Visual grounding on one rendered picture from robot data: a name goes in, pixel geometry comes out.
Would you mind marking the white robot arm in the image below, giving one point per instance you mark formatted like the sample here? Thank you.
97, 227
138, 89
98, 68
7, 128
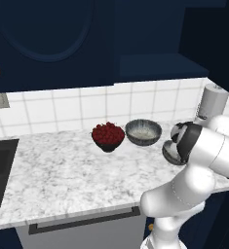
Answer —
187, 191

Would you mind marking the navy cupboard door oval panel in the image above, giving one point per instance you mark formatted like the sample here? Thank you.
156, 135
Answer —
51, 42

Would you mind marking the open navy cabinet with shelf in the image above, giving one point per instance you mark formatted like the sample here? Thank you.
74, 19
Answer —
158, 66

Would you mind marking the large grey bowl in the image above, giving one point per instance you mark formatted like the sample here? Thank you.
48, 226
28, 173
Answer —
143, 133

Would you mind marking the grey dishwasher front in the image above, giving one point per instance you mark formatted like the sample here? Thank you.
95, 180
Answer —
93, 235

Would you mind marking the open navy cabinet door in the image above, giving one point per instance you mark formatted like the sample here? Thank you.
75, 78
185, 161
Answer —
216, 42

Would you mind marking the small brass lower knob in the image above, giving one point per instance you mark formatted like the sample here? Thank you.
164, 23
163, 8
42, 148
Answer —
150, 227

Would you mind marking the dark bowl of red fruit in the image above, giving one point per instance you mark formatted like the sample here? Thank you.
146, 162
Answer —
107, 134

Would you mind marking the black hob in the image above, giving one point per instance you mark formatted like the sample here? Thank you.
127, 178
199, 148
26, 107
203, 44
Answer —
0, 171

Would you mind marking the small grey bowl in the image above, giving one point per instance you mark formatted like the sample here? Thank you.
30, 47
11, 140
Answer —
170, 155

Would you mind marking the navy lower cupboard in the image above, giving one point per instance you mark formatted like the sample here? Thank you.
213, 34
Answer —
2, 240

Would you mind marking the navy lower cupboard door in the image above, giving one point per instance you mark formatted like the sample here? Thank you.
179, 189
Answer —
216, 223

